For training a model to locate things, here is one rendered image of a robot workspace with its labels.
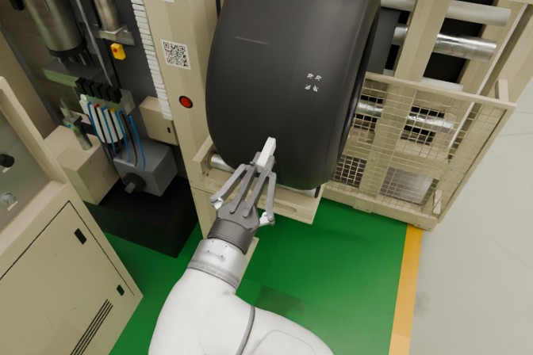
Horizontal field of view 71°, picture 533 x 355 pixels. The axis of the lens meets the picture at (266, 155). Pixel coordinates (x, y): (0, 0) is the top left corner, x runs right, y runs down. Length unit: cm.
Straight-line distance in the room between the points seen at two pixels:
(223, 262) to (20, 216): 74
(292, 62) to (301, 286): 138
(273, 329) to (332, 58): 47
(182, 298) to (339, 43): 51
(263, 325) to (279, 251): 138
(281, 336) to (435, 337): 142
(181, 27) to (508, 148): 233
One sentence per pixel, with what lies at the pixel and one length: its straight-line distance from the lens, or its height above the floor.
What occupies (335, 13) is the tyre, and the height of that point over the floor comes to 143.
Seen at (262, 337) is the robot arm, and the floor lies 118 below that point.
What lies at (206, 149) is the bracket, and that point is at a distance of 114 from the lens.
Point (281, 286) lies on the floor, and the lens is 192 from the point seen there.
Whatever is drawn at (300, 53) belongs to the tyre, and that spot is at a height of 138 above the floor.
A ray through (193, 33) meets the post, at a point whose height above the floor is 129.
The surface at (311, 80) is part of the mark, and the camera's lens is 71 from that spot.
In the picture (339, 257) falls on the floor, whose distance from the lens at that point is 202.
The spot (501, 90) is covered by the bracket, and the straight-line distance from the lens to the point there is 149.
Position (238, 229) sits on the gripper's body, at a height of 122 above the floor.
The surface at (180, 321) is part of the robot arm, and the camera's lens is 60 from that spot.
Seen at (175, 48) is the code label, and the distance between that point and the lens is 102.
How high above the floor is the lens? 178
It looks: 48 degrees down
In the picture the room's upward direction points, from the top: straight up
